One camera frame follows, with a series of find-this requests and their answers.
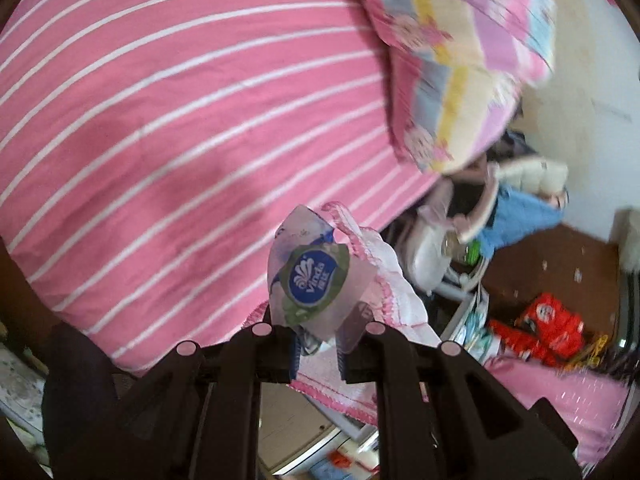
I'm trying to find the white pink frilly cloth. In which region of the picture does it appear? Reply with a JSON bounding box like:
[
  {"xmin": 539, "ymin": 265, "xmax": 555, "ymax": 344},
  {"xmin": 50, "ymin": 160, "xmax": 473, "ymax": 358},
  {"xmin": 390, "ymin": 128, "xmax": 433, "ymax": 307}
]
[{"xmin": 267, "ymin": 203, "xmax": 440, "ymax": 425}]

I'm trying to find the blue white tissue pack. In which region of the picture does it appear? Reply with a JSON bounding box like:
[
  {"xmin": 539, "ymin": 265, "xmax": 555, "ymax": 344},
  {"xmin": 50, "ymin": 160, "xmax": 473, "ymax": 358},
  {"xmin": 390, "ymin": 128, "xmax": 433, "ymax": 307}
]
[{"xmin": 267, "ymin": 205, "xmax": 378, "ymax": 341}]

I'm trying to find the red plastic bag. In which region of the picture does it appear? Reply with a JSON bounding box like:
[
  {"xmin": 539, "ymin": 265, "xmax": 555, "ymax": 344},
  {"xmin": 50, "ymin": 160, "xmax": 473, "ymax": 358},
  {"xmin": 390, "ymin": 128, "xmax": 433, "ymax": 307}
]
[{"xmin": 488, "ymin": 292, "xmax": 585, "ymax": 367}]

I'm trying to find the green lid glass jar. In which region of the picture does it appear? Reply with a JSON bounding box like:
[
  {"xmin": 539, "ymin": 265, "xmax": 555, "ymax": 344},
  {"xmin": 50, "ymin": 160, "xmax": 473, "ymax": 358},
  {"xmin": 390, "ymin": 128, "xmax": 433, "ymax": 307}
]
[{"xmin": 442, "ymin": 232, "xmax": 480, "ymax": 266}]

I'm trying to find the blue towel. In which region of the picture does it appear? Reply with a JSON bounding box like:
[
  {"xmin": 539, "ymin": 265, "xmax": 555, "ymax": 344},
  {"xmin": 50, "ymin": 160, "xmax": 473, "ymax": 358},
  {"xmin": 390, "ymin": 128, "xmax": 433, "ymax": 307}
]
[{"xmin": 476, "ymin": 184, "xmax": 564, "ymax": 259}]

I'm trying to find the pink white striped bed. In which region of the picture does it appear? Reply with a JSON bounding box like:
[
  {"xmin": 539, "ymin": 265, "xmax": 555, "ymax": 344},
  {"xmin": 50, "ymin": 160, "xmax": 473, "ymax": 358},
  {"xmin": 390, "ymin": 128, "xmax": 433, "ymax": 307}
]
[{"xmin": 1, "ymin": 0, "xmax": 434, "ymax": 373}]

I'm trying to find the colourful patchwork quilt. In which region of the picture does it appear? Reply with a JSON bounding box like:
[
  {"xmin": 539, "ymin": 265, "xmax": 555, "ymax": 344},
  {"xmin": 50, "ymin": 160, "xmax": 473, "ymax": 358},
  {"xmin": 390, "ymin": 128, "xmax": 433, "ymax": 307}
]
[{"xmin": 361, "ymin": 0, "xmax": 556, "ymax": 174}]

